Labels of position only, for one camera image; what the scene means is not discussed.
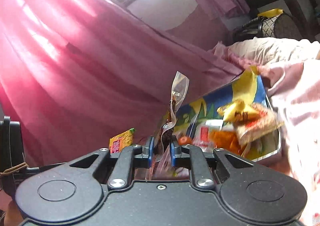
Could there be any clear brown snack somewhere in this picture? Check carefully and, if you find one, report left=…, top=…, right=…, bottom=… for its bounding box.
left=145, top=71, right=189, bottom=180

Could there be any orange clear snack bag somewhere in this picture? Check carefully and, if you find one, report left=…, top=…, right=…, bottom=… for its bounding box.
left=208, top=130, right=245, bottom=155

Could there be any white green vegetable snack pouch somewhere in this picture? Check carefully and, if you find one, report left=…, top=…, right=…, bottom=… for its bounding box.
left=193, top=119, right=223, bottom=152

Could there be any rice cracker snack pack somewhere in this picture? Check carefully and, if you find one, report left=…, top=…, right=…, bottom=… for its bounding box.
left=233, top=103, right=284, bottom=146

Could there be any colourful lined tray box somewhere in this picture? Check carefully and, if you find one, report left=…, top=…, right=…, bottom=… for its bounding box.
left=174, top=67, right=282, bottom=162

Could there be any beige pillow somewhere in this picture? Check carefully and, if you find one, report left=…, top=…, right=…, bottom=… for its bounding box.
left=227, top=37, right=319, bottom=65

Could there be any person's left hand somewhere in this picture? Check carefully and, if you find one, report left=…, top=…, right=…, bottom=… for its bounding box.
left=3, top=201, right=24, bottom=226

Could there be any yellow green candy bar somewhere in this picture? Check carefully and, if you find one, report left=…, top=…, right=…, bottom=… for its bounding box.
left=108, top=128, right=135, bottom=153

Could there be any small orange tomato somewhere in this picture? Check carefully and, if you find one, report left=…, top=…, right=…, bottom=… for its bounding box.
left=178, top=136, right=193, bottom=146

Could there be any floral pink bed sheet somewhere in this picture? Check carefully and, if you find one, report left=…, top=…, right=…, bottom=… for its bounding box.
left=0, top=41, right=320, bottom=226

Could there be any pink bed curtain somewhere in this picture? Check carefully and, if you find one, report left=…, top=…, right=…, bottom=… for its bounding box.
left=1, top=0, right=240, bottom=166

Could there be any gold foil snack pouch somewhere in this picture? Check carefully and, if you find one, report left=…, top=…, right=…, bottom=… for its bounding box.
left=217, top=100, right=260, bottom=123

